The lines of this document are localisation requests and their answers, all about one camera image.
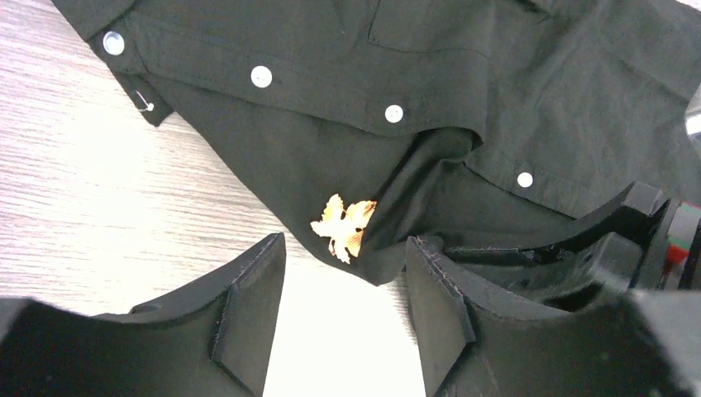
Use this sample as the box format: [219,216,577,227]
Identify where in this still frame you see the orange maple leaf brooch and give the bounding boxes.
[310,194,377,265]

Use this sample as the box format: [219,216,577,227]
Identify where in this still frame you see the black button shirt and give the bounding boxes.
[55,1,700,285]

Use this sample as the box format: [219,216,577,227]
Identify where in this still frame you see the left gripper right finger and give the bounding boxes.
[405,238,700,396]

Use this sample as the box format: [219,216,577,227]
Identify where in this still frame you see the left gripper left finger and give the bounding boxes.
[1,233,286,396]

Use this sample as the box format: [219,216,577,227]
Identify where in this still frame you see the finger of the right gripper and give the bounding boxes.
[444,182,664,263]

